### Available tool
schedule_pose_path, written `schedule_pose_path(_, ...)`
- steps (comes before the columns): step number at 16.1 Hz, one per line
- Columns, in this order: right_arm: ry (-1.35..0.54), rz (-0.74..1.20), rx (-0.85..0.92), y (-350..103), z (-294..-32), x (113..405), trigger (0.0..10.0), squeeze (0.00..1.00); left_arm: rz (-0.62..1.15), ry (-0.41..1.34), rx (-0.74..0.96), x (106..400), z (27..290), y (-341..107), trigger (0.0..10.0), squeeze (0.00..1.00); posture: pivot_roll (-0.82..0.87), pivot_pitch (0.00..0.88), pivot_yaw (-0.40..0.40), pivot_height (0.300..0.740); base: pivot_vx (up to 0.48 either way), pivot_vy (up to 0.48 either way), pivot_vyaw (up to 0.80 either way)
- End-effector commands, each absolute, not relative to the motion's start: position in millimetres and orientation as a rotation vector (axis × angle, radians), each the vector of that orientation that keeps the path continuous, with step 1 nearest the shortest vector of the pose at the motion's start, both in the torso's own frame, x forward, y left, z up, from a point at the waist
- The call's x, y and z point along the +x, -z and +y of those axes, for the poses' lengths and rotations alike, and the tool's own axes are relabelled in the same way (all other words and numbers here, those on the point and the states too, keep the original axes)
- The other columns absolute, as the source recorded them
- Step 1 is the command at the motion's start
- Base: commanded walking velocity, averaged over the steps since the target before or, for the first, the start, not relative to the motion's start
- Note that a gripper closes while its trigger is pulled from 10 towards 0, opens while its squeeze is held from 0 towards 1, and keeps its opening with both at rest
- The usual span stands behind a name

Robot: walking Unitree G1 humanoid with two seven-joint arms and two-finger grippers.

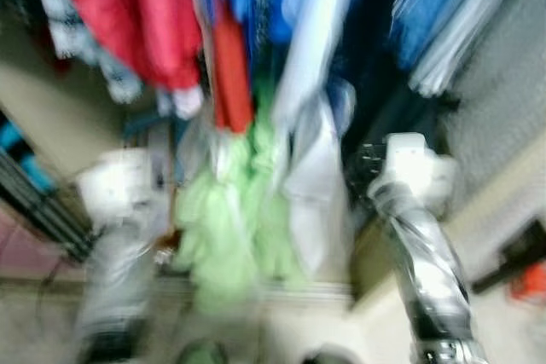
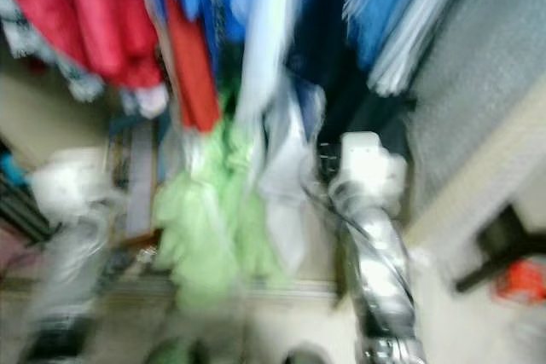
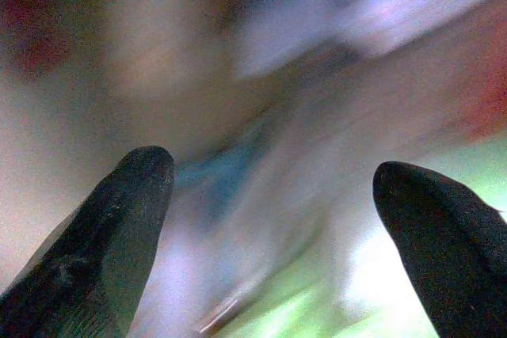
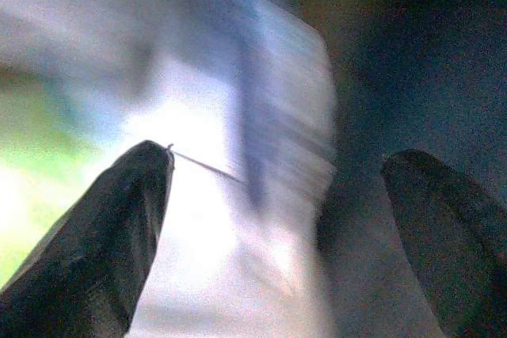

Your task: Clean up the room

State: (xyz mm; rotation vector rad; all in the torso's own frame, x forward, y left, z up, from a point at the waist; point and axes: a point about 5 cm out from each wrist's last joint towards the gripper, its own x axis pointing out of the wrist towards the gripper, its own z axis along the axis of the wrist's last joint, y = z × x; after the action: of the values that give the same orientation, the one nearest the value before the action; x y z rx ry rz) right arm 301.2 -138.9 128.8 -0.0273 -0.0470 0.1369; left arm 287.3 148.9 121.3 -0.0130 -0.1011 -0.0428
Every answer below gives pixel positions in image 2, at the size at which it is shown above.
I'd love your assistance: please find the orange-red hanging garment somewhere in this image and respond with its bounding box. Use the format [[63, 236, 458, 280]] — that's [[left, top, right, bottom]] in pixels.
[[160, 0, 223, 135]]

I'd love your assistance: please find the red hanging garment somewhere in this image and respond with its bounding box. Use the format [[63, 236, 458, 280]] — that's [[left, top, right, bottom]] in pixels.
[[0, 0, 167, 90]]

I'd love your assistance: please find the orange object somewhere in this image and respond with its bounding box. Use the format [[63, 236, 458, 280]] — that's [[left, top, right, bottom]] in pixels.
[[495, 260, 546, 303]]

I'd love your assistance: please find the light green hanging garment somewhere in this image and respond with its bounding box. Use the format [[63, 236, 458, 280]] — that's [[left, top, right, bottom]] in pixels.
[[152, 117, 289, 314]]

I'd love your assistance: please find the blue white striped garment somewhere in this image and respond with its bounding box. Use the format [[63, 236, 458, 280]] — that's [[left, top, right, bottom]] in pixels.
[[343, 0, 479, 98]]

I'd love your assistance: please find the black slatted rack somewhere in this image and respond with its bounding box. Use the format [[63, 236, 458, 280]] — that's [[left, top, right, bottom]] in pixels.
[[0, 147, 52, 246]]

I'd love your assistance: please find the pale blue hanging garment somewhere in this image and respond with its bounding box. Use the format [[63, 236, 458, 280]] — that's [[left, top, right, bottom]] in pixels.
[[232, 0, 308, 126]]

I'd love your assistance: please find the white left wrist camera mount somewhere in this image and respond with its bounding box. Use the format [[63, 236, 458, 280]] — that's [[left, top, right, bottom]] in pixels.
[[30, 147, 119, 227]]

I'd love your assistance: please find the white hanging garment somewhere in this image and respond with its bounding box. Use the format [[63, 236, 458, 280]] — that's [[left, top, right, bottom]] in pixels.
[[256, 83, 325, 275]]

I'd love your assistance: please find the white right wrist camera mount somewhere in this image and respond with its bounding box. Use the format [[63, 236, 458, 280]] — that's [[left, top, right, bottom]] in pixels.
[[333, 131, 409, 211]]

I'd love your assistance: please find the black angular object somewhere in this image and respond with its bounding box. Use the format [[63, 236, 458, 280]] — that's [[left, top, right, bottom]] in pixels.
[[454, 204, 546, 292]]

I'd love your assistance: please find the dark navy hanging garment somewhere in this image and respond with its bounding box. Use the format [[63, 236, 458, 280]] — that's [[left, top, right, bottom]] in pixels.
[[294, 0, 380, 139]]

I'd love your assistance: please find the black white patterned garment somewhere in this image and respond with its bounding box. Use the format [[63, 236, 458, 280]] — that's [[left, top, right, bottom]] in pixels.
[[0, 0, 107, 102]]

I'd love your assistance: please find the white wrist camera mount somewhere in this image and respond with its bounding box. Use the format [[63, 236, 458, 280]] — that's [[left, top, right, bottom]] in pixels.
[[333, 131, 409, 211], [30, 147, 119, 227]]

